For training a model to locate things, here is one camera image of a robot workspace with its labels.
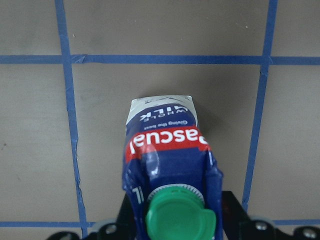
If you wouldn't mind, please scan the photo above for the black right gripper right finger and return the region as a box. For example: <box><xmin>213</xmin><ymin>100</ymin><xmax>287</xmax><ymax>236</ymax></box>
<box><xmin>222</xmin><ymin>191</ymin><xmax>252</xmax><ymax>240</ymax></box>

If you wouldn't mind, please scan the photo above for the blue Pascual milk carton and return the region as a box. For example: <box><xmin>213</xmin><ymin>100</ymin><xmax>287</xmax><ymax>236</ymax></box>
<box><xmin>122</xmin><ymin>95</ymin><xmax>223</xmax><ymax>240</ymax></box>

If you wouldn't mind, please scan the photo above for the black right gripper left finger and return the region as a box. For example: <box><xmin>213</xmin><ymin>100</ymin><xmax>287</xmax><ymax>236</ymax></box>
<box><xmin>87</xmin><ymin>194</ymin><xmax>137</xmax><ymax>240</ymax></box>

